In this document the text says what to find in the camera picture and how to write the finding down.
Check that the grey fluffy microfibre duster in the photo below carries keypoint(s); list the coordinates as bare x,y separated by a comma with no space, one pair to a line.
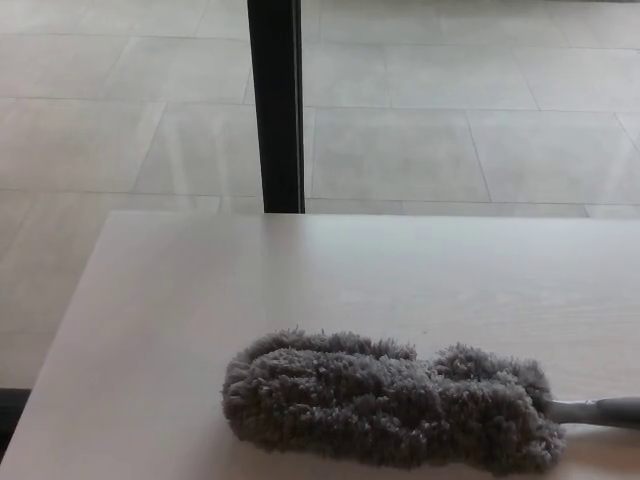
360,400

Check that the black vertical frame post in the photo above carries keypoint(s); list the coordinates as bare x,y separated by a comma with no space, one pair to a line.
276,100

